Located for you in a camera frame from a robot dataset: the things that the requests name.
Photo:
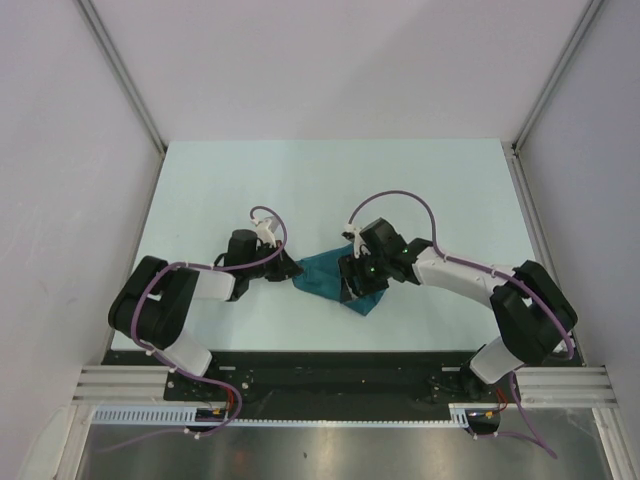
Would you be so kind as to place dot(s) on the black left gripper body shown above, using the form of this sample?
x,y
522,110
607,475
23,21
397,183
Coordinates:
x,y
272,271

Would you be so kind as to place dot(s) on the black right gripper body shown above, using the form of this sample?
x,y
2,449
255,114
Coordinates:
x,y
369,270

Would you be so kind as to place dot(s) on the teal cloth napkin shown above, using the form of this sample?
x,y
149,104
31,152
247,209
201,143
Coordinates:
x,y
321,277

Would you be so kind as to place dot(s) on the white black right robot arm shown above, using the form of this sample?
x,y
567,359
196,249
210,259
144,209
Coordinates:
x,y
532,314

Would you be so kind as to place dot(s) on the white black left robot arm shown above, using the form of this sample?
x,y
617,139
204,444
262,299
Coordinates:
x,y
152,307

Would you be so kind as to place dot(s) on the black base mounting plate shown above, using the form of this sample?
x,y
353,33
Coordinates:
x,y
433,377

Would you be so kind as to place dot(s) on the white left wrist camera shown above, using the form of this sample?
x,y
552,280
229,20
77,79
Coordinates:
x,y
265,229

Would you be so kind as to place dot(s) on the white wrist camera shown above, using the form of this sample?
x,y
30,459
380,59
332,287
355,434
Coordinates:
x,y
352,233
265,229

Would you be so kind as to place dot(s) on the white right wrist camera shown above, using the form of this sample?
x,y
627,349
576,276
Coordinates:
x,y
352,233

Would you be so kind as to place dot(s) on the right aluminium corner post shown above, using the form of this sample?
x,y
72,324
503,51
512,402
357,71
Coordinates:
x,y
567,55

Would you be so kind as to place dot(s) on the aluminium corner post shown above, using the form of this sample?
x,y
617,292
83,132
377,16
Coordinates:
x,y
107,47
567,55

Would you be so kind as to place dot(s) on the aluminium frame rail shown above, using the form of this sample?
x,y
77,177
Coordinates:
x,y
594,391

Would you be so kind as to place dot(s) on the left aluminium corner post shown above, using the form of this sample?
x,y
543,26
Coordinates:
x,y
107,47

